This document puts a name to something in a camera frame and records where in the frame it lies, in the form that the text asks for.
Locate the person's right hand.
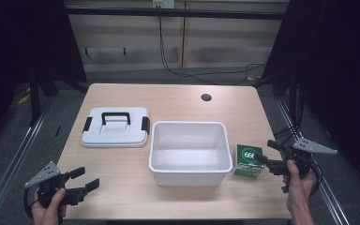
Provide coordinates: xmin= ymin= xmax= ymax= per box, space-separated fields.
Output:
xmin=282 ymin=159 xmax=316 ymax=210

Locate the white wall socket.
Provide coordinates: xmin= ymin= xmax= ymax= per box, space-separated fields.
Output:
xmin=152 ymin=0 xmax=176 ymax=9

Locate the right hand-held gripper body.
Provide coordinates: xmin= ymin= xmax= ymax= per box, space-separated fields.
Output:
xmin=266 ymin=138 xmax=338 ymax=180

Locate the black curtain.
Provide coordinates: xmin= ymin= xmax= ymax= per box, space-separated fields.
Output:
xmin=0 ymin=0 xmax=88 ymax=151
xmin=261 ymin=0 xmax=360 ymax=195

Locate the black horizontal frame bar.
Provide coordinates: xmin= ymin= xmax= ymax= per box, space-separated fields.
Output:
xmin=65 ymin=7 xmax=291 ymax=22

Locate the white lid with black handle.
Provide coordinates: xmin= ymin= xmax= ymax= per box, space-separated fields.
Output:
xmin=81 ymin=107 xmax=151 ymax=149

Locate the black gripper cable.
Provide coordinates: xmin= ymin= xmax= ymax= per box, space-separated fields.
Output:
xmin=308 ymin=161 xmax=324 ymax=197
xmin=22 ymin=187 xmax=35 ymax=220

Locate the person's left hand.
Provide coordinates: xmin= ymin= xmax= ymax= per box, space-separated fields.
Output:
xmin=31 ymin=187 xmax=68 ymax=225

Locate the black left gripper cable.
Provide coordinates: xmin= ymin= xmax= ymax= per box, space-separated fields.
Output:
xmin=22 ymin=187 xmax=35 ymax=220

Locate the metal floor rail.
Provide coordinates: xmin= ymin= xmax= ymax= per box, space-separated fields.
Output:
xmin=276 ymin=97 xmax=352 ymax=225
xmin=0 ymin=99 xmax=54 ymax=225

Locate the green and white carton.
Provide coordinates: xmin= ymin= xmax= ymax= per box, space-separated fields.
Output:
xmin=232 ymin=143 xmax=265 ymax=180

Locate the yellow floor tape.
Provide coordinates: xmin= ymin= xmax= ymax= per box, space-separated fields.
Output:
xmin=17 ymin=93 xmax=32 ymax=105

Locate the white plastic storage box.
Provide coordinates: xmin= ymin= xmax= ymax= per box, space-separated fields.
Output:
xmin=148 ymin=121 xmax=234 ymax=188

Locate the black wall cable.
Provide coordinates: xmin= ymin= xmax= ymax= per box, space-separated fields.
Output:
xmin=158 ymin=15 xmax=267 ymax=86

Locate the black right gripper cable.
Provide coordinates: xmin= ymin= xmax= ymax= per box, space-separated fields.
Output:
xmin=308 ymin=161 xmax=324 ymax=197

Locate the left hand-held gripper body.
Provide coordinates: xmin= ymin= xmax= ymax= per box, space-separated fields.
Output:
xmin=23 ymin=160 xmax=88 ymax=208

